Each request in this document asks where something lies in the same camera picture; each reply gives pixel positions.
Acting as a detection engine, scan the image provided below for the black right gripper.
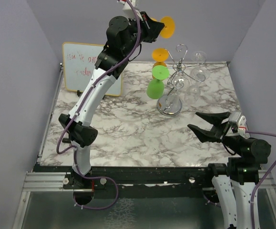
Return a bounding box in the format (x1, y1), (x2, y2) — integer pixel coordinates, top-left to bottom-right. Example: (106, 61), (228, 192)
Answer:
(188, 109), (245, 156)

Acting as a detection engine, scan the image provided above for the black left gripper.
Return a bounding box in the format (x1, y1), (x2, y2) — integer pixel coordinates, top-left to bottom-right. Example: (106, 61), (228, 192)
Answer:
(122, 11), (164, 56)

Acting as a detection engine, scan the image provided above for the orange plastic glass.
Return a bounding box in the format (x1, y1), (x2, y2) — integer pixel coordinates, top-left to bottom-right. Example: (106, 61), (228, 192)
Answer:
(152, 48), (169, 68)
(151, 16), (175, 39)

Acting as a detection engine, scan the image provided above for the clear tall glass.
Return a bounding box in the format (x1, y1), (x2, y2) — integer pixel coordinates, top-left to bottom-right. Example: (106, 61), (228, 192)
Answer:
(162, 75), (189, 116)

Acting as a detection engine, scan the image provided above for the clear wine glass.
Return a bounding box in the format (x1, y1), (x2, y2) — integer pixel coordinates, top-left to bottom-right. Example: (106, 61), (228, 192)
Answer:
(184, 67), (209, 105)

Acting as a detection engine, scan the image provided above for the clear short glass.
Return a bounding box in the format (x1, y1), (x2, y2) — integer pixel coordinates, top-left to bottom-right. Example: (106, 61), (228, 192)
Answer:
(190, 51), (207, 75)

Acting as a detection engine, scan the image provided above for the green plastic wine glass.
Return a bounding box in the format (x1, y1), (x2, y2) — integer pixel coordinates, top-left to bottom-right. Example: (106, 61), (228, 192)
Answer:
(146, 65), (169, 99)

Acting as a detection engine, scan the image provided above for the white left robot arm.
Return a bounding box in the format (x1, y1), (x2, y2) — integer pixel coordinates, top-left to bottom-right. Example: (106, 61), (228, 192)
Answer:
(59, 11), (165, 188)

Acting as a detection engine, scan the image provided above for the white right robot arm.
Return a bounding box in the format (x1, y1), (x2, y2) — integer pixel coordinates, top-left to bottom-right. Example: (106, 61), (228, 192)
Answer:
(188, 111), (271, 229)

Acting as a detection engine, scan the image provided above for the chrome wine glass rack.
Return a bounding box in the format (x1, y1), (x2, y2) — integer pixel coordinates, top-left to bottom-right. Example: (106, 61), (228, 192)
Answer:
(156, 44), (208, 117)

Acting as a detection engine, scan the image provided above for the yellow framed whiteboard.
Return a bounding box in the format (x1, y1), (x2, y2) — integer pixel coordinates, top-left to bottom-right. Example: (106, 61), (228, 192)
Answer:
(61, 42), (123, 97)

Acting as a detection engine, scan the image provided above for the red marker pen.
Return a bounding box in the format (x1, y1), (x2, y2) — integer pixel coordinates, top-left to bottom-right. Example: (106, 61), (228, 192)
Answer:
(62, 138), (71, 144)

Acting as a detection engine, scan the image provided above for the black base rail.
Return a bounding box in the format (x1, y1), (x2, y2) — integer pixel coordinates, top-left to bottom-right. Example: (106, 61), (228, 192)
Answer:
(33, 164), (214, 200)

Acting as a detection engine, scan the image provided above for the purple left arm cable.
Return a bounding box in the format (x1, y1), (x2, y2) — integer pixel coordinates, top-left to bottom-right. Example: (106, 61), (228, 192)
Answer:
(56, 0), (143, 210)

